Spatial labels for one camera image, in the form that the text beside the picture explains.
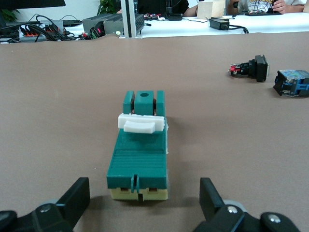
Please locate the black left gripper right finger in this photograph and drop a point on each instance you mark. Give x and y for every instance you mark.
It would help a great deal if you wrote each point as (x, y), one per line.
(227, 217)

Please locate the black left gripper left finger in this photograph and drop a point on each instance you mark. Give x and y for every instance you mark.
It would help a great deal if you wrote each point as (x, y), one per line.
(62, 212)

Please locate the bare bystander hand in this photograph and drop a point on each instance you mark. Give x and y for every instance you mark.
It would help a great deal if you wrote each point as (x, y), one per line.
(280, 6)

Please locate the brown table mat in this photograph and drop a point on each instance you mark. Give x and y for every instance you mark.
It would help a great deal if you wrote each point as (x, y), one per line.
(72, 108)

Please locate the green pushbutton grey block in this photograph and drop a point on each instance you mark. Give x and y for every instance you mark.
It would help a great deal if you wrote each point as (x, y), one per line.
(293, 83)

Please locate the black square pushbutton red terminals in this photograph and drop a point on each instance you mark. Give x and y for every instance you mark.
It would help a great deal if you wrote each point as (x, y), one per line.
(260, 68)

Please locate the grey hub orange plugs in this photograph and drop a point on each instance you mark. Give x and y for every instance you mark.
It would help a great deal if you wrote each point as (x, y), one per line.
(31, 32)

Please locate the green terminal module red light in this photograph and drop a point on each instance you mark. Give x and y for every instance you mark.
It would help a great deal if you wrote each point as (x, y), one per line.
(97, 31)

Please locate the black power adapter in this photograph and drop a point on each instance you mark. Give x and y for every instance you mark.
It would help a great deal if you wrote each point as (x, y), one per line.
(218, 23)

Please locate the grey metal computer box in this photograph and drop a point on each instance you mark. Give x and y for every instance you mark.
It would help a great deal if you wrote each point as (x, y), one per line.
(111, 21)

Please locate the green potted plant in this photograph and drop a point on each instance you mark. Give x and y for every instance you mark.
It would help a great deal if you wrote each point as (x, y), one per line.
(9, 15)
(107, 6)

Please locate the black flat control base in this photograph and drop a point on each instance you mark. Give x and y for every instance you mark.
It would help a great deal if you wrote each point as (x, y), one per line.
(263, 13)

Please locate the small black desk device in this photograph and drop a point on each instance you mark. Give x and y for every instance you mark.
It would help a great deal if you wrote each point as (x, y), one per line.
(175, 17)

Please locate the light wooden box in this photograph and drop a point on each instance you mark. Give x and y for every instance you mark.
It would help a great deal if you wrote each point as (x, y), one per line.
(210, 8)

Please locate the black computer monitor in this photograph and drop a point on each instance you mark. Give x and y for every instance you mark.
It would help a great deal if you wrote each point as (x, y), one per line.
(29, 3)

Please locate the person in white shirt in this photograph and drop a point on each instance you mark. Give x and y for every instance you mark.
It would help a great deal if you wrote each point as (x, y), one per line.
(256, 4)

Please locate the person in black shirt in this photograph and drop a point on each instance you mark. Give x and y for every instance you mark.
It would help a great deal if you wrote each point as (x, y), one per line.
(178, 6)

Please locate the aluminium camera post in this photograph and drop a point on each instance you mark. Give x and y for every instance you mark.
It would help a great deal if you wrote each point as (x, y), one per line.
(128, 19)

